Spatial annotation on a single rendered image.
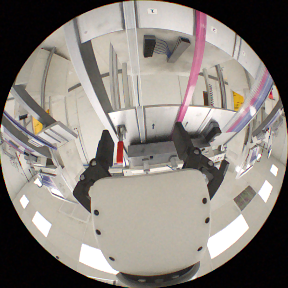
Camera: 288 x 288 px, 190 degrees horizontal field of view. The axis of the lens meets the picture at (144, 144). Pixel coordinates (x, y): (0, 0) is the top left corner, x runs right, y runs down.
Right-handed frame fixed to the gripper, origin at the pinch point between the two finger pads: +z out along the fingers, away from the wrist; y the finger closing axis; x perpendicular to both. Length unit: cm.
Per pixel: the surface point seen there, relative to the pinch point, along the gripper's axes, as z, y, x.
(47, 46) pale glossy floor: 79, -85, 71
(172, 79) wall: 191, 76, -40
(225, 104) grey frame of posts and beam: 35, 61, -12
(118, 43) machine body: 44.7, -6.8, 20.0
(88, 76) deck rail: 8.6, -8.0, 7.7
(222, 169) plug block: -4.6, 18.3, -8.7
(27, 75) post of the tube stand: 11.7, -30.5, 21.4
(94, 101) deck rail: 9.4, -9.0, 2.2
